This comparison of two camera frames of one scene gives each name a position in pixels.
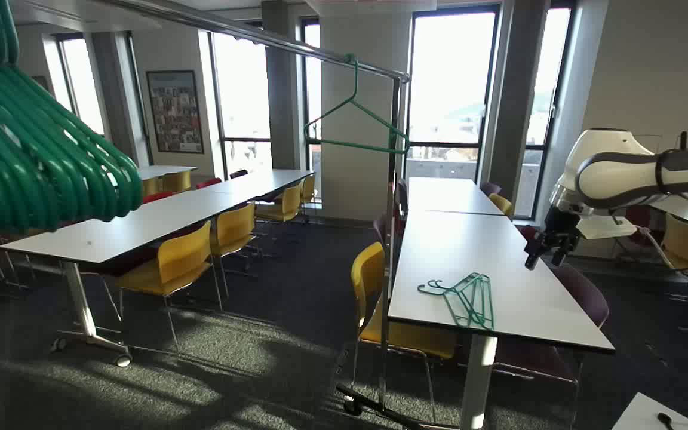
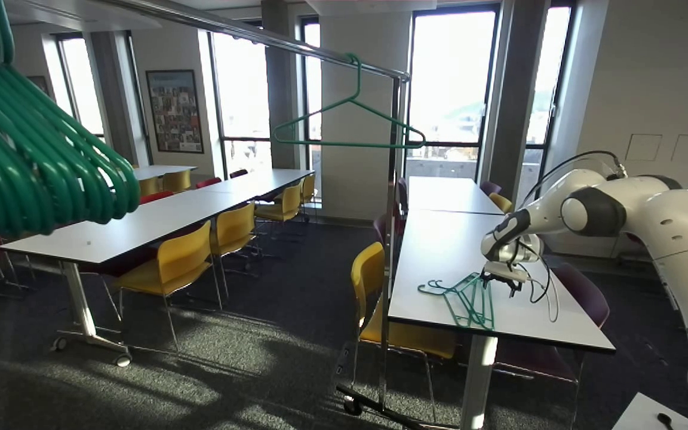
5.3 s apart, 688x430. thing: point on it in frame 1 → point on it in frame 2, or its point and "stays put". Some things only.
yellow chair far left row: (286, 210) stays put
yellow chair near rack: (376, 328) stays put
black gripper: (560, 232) → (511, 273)
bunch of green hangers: (29, 158) stays put
